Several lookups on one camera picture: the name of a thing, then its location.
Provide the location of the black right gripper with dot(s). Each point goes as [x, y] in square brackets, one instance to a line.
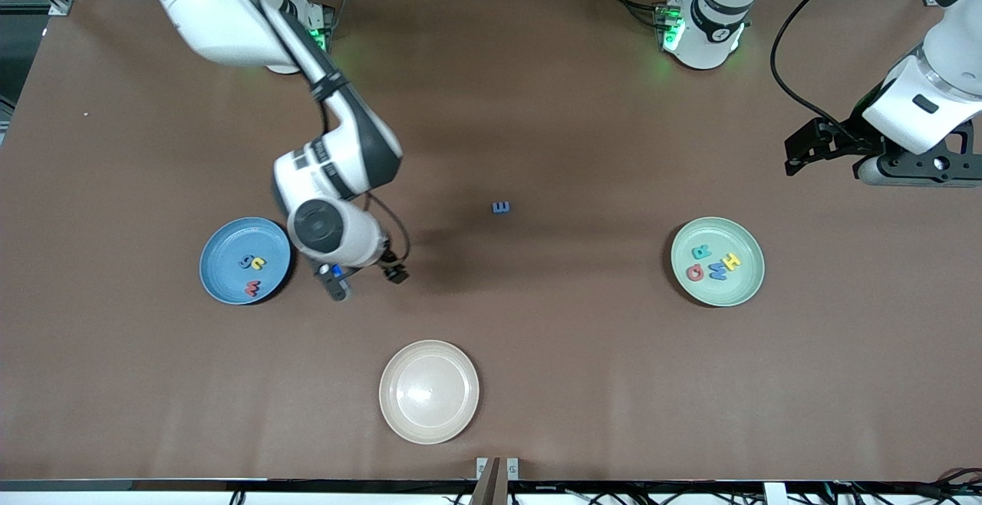
[394, 273]

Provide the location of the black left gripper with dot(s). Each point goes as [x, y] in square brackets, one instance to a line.
[841, 141]

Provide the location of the blue lowercase letter m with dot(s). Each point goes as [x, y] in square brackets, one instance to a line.
[501, 207]

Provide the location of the pink lowercase letter w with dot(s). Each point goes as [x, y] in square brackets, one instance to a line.
[252, 289]

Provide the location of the yellow foam letter H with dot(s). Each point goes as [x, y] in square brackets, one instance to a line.
[733, 261]

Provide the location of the blue capital letter W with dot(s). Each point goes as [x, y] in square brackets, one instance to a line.
[719, 272]

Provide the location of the teal foam letter R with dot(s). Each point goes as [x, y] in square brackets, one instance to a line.
[700, 253]

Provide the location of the pink foam letter Q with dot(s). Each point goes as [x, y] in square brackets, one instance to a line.
[689, 273]

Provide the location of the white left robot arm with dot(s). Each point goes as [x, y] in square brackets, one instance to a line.
[928, 98]

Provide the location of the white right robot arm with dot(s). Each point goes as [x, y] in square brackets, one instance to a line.
[230, 21]

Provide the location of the beige round plate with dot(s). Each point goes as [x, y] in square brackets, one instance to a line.
[429, 392]

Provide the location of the blue round plate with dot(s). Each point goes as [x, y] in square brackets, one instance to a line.
[226, 259]

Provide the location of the green round plate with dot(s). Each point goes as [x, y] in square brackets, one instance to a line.
[717, 295]

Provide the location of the metal table edge bracket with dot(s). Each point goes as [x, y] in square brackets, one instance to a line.
[497, 474]

